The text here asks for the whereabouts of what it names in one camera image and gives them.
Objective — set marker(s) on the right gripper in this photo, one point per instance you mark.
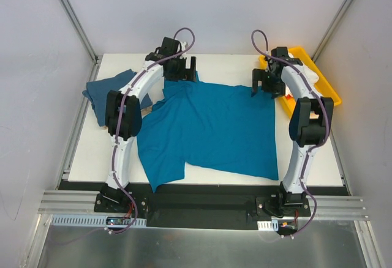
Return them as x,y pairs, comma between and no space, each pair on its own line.
261,78

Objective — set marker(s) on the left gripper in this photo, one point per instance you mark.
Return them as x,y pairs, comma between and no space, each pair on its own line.
186,70

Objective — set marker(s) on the teal t-shirt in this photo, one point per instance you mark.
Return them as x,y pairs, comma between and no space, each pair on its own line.
215,126

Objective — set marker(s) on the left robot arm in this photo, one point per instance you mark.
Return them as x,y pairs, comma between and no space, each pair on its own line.
123,117

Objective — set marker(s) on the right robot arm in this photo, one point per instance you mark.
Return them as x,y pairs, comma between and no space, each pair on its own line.
309,126

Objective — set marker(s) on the white t-shirt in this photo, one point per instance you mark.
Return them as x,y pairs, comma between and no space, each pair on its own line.
311,76

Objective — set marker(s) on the yellow plastic bin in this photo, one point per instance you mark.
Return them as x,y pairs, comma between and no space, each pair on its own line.
322,86

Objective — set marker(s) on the folded dark blue t-shirt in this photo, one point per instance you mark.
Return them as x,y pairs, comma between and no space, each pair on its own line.
96,92

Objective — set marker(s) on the left aluminium frame post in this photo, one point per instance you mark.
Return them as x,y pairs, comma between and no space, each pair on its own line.
75,22

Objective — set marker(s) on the aluminium frame post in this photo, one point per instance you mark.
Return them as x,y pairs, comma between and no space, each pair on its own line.
75,22
332,27

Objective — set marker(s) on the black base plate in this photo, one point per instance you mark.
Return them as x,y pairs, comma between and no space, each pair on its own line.
237,218

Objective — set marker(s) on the right aluminium frame post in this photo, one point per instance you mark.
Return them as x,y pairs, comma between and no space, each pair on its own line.
332,27

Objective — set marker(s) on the right white cable duct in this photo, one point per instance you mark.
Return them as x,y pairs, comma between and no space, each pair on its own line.
272,225

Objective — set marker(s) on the white cable duct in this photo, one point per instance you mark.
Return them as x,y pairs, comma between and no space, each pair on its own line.
272,225
96,221

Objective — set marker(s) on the left white cable duct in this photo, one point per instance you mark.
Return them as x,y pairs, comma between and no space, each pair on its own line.
96,221

